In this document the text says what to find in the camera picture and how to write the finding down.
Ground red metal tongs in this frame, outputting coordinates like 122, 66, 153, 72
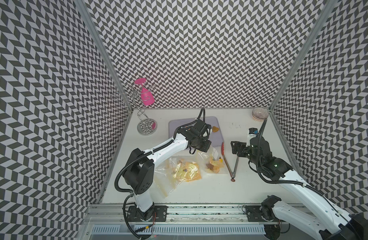
220, 141, 241, 183

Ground clear resealable bag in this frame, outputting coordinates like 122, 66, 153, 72
195, 146, 229, 175

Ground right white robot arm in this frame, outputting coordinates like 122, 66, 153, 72
231, 122, 368, 240

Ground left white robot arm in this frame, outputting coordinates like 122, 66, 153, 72
114, 108, 212, 216

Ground clear bag with cookies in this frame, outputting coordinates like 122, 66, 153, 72
154, 156, 202, 198

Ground lavender plastic tray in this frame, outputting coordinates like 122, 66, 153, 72
169, 116, 224, 147

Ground small pink stacked bowls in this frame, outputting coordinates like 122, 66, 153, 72
252, 107, 269, 122

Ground pink plastic wine glass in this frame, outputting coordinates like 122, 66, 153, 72
135, 78, 155, 106

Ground metal wire glass rack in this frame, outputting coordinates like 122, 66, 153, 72
110, 87, 158, 136

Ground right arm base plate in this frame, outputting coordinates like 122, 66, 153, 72
243, 205, 285, 225

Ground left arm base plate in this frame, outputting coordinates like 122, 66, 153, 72
126, 205, 168, 222

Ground aluminium mounting rail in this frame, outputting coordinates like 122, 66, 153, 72
84, 203, 326, 226

